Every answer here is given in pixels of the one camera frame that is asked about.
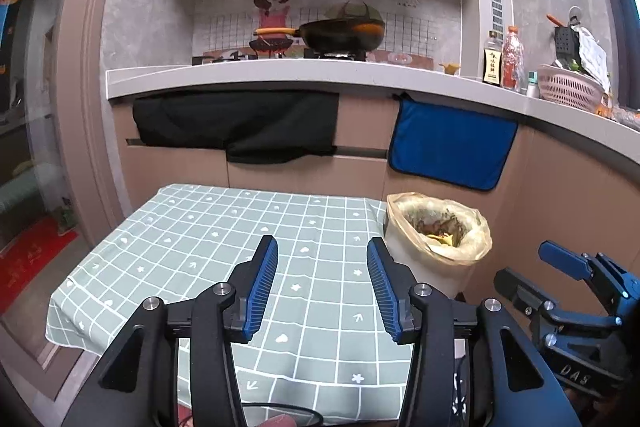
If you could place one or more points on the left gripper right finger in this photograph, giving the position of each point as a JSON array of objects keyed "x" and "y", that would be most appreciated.
[{"x": 392, "y": 283}]

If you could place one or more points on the small yellow object on counter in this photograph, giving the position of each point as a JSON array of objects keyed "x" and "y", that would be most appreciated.
[{"x": 450, "y": 68}]

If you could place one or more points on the yellow plastic trash bag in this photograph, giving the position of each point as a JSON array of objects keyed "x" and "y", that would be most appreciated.
[{"x": 440, "y": 240}]

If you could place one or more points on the red floor mat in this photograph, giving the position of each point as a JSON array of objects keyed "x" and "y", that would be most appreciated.
[{"x": 28, "y": 255}]

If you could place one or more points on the gas stove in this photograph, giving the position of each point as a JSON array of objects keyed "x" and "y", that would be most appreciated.
[{"x": 248, "y": 54}]

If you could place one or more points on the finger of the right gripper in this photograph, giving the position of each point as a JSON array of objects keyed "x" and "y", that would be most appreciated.
[
  {"x": 575, "y": 266},
  {"x": 524, "y": 295}
]

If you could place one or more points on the pink plastic basket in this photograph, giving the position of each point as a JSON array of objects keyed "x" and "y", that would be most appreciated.
[{"x": 565, "y": 87}]

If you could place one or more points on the blue hanging towel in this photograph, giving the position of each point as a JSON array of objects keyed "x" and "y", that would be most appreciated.
[{"x": 451, "y": 145}]

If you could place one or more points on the soy sauce bottle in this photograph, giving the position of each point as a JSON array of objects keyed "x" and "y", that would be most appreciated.
[{"x": 492, "y": 59}]

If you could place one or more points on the grey kitchen countertop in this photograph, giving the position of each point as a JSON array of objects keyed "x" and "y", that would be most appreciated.
[{"x": 295, "y": 72}]

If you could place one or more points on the small teal cap bottle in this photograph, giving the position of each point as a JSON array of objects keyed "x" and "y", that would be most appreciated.
[{"x": 532, "y": 89}]

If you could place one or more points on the orange drink bottle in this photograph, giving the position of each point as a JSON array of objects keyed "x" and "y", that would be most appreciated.
[{"x": 512, "y": 65}]

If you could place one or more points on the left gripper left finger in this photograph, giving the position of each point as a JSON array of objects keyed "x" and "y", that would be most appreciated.
[{"x": 252, "y": 281}]

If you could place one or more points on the person left hand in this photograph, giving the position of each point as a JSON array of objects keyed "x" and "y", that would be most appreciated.
[{"x": 281, "y": 420}]

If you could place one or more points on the black wok orange handle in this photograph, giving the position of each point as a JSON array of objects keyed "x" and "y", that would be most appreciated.
[{"x": 336, "y": 35}]

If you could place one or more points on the black utensil holder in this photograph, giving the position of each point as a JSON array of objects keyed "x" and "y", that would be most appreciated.
[{"x": 565, "y": 39}]

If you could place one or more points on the green checked tablecloth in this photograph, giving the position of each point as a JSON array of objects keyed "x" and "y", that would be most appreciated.
[{"x": 159, "y": 282}]

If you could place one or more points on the black hanging cloth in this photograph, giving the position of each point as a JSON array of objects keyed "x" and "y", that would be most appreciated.
[{"x": 256, "y": 127}]

